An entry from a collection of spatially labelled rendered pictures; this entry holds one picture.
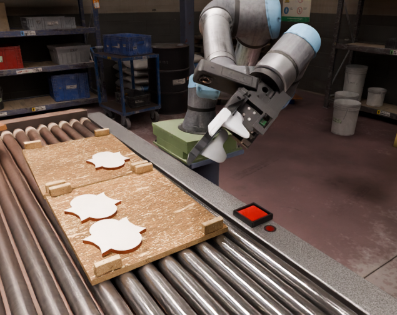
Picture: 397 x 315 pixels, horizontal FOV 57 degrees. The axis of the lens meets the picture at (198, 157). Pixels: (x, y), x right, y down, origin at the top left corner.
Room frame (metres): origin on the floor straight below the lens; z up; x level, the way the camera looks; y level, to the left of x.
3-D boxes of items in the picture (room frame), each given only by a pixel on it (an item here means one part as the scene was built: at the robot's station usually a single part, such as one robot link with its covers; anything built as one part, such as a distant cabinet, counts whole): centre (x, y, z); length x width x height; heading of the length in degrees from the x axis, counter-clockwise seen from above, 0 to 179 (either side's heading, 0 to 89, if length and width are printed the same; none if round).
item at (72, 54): (5.24, 1.79, 0.76); 0.50 x 0.36 x 0.24; 130
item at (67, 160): (1.19, 0.41, 0.93); 0.41 x 0.35 x 0.02; 32
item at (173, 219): (0.85, 0.18, 0.93); 0.41 x 0.35 x 0.02; 33
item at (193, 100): (1.48, -0.02, 1.12); 0.13 x 0.12 x 0.14; 92
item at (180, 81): (5.10, 0.41, 0.44); 0.59 x 0.59 x 0.88
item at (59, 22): (5.11, 1.97, 1.16); 0.60 x 0.40 x 0.15; 127
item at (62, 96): (5.24, 1.87, 0.32); 0.50 x 0.41 x 0.37; 121
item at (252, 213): (0.84, -0.15, 0.92); 0.06 x 0.06 x 0.01; 35
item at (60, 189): (0.93, 0.40, 0.95); 0.06 x 0.02 x 0.03; 123
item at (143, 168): (1.08, 0.18, 0.95); 0.06 x 0.02 x 0.03; 123
